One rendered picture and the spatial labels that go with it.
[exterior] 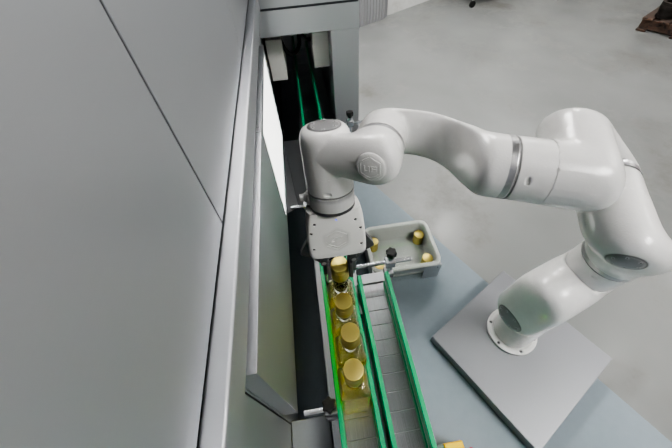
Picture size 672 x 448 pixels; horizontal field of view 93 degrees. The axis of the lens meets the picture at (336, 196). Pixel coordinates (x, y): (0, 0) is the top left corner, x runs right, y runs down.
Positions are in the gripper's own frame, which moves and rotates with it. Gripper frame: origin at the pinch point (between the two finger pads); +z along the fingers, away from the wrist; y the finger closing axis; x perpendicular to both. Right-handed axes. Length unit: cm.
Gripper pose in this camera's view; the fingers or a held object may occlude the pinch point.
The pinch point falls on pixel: (339, 266)
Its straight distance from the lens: 62.4
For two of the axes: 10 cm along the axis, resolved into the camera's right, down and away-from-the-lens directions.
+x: -1.1, -5.5, 8.3
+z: 0.9, 8.2, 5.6
